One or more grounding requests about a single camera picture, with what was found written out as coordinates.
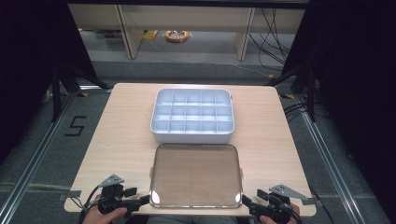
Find clear plastic box lid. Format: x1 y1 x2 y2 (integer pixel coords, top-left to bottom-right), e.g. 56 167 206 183
148 143 244 209

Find black floor cables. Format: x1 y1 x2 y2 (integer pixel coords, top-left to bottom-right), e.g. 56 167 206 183
282 102 310 123

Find hanging black cables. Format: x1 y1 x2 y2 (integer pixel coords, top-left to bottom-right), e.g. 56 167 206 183
247 7 297 73

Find metal floor rail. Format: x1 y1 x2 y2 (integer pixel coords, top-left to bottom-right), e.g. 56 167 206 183
0 90 79 217
294 92 363 224

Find person's left hand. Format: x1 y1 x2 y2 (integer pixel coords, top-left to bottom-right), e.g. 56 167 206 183
82 204 129 224

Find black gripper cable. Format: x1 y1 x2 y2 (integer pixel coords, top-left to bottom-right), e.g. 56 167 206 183
278 195 304 224
78 185 105 224

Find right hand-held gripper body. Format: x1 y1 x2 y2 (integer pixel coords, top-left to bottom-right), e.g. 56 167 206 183
248 183 308 224

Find orange cable coil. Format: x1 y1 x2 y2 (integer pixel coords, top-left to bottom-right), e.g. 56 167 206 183
164 29 191 44

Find yellow flat item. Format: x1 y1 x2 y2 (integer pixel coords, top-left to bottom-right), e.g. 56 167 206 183
142 30 160 42

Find white divided storage box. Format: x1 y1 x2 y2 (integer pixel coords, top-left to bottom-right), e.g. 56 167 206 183
149 88 235 145

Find person's right hand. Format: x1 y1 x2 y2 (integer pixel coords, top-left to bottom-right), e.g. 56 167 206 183
259 203 302 224

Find grey tape strip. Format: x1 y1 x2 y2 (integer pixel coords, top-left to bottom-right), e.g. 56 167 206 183
58 189 83 202
300 196 318 206

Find beige desk frame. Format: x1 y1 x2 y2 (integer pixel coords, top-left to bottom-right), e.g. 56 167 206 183
67 4 306 63

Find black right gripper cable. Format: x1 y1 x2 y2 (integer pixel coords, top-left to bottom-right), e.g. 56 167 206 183
278 195 304 224

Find black metal stand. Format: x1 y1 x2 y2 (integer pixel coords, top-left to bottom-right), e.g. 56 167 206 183
266 61 319 123
50 63 110 123

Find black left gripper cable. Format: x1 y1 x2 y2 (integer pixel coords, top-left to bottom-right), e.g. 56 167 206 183
78 185 105 224

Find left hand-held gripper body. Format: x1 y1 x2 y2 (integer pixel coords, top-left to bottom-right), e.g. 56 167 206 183
97 174 142 216

